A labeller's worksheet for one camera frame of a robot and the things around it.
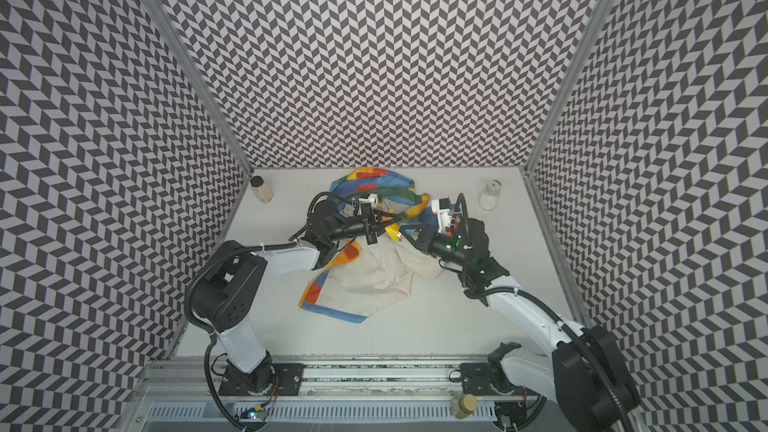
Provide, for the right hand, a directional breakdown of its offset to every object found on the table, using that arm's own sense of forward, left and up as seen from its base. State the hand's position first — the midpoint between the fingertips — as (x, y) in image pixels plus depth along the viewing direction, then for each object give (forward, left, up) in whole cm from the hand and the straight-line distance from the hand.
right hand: (404, 230), depth 74 cm
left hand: (+3, +2, +1) cm, 3 cm away
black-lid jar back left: (+28, +50, -15) cm, 59 cm away
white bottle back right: (+23, -30, -18) cm, 42 cm away
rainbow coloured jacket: (-3, +13, -23) cm, 26 cm away
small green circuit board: (-36, +34, -19) cm, 53 cm away
